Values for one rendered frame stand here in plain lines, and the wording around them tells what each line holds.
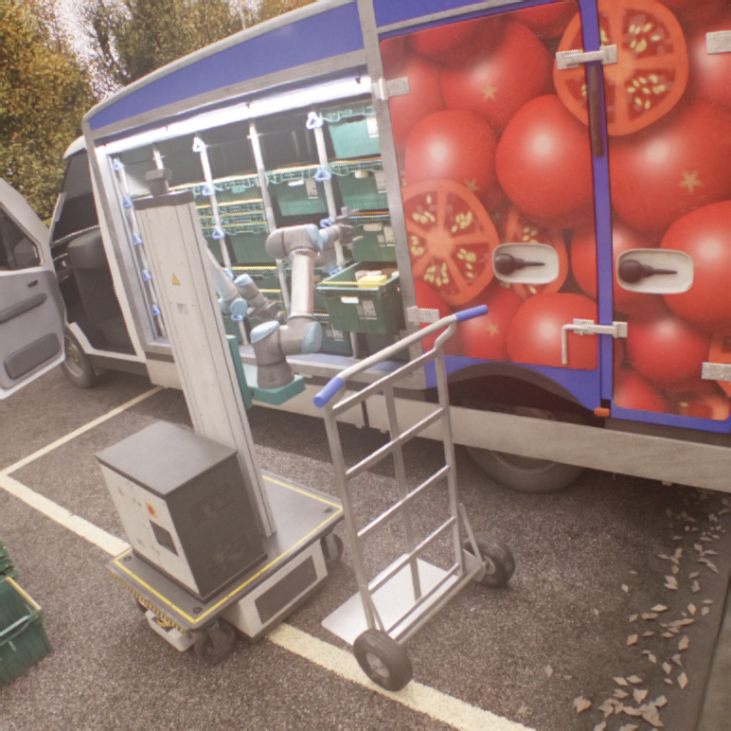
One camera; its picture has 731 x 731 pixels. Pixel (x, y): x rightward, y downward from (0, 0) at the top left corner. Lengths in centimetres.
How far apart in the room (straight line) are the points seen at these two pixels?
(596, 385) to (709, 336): 53
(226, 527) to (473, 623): 106
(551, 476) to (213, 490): 169
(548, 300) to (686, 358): 60
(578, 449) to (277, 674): 162
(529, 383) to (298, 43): 190
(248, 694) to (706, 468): 206
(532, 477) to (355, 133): 193
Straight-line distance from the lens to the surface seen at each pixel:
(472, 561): 266
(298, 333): 225
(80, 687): 287
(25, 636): 301
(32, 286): 555
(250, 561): 253
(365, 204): 314
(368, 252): 320
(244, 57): 332
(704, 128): 237
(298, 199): 340
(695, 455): 277
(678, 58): 237
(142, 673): 278
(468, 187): 264
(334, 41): 295
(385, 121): 280
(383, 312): 291
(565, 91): 246
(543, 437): 291
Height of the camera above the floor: 189
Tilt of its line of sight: 23 degrees down
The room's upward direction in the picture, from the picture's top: 10 degrees counter-clockwise
